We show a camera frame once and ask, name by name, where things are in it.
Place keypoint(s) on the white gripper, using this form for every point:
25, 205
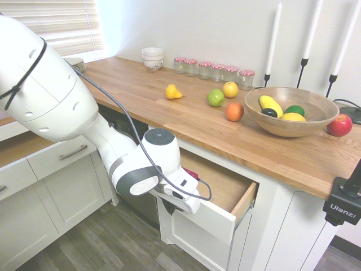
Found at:
189, 197

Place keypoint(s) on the white kitchen drawer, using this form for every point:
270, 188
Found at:
222, 183

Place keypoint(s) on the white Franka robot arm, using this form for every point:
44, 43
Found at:
56, 98

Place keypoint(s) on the stainless steel dishwasher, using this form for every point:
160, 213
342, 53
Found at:
141, 211

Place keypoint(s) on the white cabinet door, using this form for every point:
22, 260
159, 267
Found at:
197, 248

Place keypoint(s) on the yellow pear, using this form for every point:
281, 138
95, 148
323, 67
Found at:
172, 92

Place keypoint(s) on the orange fruit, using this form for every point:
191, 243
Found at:
234, 112

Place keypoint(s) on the green apple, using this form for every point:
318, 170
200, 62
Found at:
215, 98

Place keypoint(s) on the yellow apple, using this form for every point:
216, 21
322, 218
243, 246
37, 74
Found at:
230, 89

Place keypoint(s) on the dark avocado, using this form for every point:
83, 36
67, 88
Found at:
269, 113

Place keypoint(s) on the large wooden bowl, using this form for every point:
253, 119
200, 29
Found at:
282, 128

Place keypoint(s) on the glass jar red checked lid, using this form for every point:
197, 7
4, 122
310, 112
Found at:
179, 66
205, 71
246, 80
217, 74
231, 73
191, 68

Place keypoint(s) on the white bowl with floral print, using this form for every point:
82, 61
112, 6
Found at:
153, 65

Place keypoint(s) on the white side cabinet unit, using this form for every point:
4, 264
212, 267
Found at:
28, 226

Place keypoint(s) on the yellow banana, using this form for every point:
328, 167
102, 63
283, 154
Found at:
270, 104

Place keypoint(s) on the plain white bowl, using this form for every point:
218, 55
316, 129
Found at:
152, 50
152, 57

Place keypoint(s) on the yellow lemon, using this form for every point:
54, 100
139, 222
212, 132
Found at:
293, 117

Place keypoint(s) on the green lime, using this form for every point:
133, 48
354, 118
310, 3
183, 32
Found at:
295, 110

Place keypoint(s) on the black candle holder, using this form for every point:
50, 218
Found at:
333, 79
304, 63
267, 77

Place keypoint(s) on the stack of white plates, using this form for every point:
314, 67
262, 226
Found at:
77, 64

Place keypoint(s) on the red apple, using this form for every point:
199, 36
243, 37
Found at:
339, 125

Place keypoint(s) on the white taper candle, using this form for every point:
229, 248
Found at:
274, 36
345, 36
313, 28

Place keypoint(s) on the dark round lamp base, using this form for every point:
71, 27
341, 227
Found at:
352, 115

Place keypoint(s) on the beige window blinds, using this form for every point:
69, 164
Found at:
56, 17

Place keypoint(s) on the red wrist camera mount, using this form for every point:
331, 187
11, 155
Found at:
191, 173

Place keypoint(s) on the white base cabinet frame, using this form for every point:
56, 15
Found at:
282, 226

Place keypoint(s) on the black Ulanzi camera clamp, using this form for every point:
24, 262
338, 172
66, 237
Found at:
341, 203

